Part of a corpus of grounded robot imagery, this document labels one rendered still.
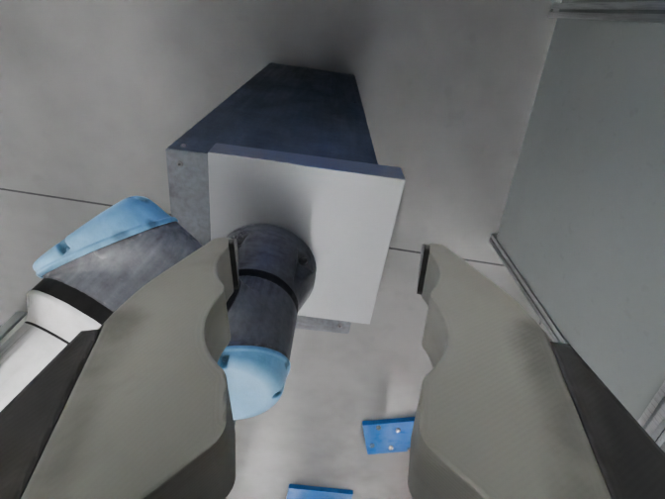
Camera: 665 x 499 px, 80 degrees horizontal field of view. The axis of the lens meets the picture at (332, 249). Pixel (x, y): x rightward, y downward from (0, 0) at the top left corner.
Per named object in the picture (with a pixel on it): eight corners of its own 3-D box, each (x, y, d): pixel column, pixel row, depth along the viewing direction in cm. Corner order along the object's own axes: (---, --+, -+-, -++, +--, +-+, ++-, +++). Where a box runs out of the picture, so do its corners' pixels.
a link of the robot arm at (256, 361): (251, 357, 56) (226, 450, 45) (176, 297, 51) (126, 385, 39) (318, 319, 52) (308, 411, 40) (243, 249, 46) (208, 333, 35)
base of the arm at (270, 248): (301, 316, 65) (293, 364, 56) (208, 291, 63) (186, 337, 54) (329, 241, 57) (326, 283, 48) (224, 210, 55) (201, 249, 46)
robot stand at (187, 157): (342, 156, 157) (348, 335, 72) (265, 146, 155) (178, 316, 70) (354, 74, 142) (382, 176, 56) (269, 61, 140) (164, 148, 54)
